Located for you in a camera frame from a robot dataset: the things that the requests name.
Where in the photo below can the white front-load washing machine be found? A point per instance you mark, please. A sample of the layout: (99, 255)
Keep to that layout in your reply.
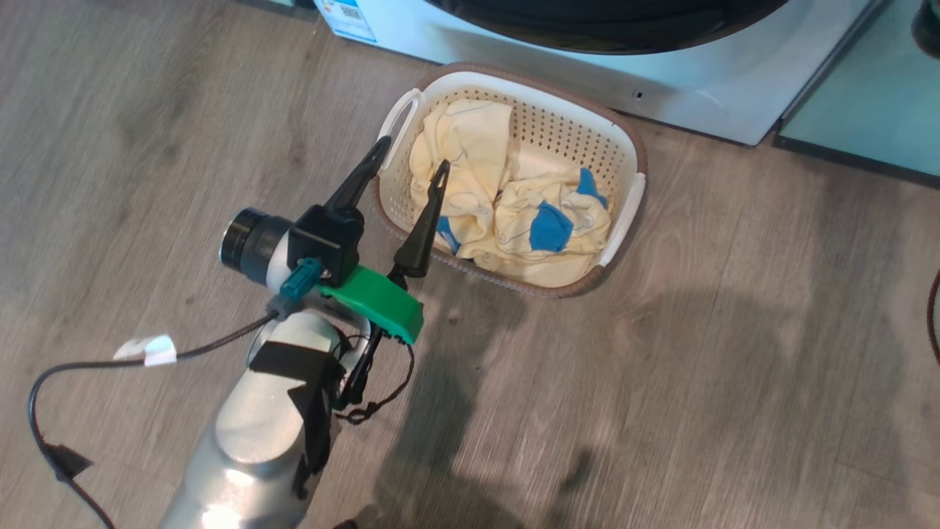
(661, 81)

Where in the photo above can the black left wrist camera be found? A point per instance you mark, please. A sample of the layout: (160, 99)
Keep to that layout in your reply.
(327, 239)

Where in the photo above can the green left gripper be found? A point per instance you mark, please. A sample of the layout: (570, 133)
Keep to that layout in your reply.
(374, 297)

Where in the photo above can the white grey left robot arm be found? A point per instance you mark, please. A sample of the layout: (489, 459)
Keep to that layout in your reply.
(257, 426)

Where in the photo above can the cream garment with blue patches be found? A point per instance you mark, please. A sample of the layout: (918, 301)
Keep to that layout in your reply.
(536, 202)

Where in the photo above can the wide pale green cabinet door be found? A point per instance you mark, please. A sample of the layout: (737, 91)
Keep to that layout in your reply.
(866, 95)

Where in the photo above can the white perforated laundry basket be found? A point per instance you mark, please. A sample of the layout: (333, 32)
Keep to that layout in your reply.
(558, 125)

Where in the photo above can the round glass washing machine door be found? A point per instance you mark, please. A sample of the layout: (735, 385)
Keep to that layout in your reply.
(602, 29)

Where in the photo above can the blue white energy label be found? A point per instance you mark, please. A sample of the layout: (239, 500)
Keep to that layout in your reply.
(349, 18)

